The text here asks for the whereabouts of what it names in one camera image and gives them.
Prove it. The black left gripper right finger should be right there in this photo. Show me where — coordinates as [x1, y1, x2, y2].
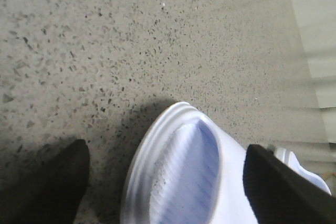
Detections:
[243, 144, 335, 223]

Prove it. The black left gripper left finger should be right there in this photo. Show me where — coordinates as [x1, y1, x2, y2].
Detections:
[1, 140, 90, 223]

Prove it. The light blue slipper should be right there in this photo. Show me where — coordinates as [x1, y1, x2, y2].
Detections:
[120, 101, 332, 224]

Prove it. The beige pleated curtain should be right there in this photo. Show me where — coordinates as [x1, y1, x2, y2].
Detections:
[291, 0, 335, 143]

